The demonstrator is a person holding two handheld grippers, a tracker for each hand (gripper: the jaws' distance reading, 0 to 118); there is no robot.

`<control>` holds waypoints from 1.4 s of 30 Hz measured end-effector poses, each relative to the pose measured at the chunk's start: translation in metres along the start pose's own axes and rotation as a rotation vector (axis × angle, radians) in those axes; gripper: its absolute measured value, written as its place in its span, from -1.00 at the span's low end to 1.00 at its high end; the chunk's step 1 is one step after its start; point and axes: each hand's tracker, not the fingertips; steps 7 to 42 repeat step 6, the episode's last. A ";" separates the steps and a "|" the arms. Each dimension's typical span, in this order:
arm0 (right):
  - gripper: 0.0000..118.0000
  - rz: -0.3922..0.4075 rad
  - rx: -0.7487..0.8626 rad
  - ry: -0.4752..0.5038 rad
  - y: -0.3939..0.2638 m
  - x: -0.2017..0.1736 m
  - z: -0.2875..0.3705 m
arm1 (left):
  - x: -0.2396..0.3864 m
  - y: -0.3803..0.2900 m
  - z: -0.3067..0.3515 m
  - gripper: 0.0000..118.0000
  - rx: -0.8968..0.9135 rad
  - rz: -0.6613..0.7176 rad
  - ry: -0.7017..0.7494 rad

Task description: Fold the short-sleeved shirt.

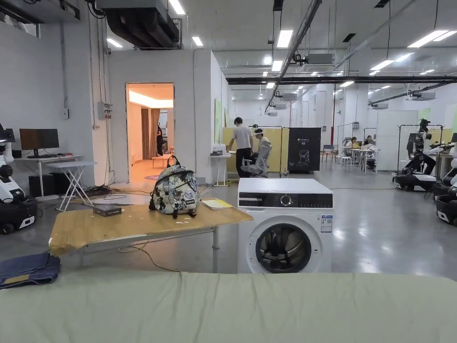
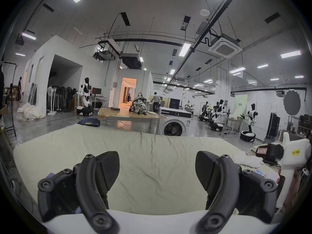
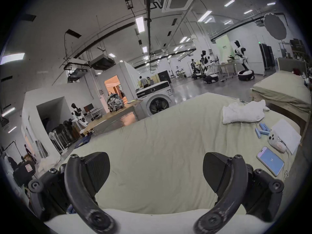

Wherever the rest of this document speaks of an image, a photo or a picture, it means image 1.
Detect small white table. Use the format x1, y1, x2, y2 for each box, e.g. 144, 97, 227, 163
210, 143, 237, 187

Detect grey office chair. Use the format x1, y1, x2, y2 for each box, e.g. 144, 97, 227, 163
241, 143, 273, 178

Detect black banner stand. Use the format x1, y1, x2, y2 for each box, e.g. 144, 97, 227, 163
287, 127, 322, 175

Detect white front-loading washing machine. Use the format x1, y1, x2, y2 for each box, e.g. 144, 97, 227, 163
237, 177, 334, 275

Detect wooden folding table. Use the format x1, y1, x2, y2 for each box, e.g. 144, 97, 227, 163
48, 155, 254, 274

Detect group of people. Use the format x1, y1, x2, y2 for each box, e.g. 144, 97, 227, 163
343, 135, 379, 171

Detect bed with pale green sheet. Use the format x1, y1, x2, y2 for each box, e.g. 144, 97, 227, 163
0, 268, 457, 343

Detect white desk with monitor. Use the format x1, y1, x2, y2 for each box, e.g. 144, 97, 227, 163
12, 128, 83, 201

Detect white and black robot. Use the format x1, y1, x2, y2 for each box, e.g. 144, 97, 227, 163
0, 123, 38, 236
392, 118, 456, 192
432, 133, 457, 226

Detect folded dark blue jeans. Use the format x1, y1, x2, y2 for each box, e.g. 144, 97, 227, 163
0, 252, 61, 290

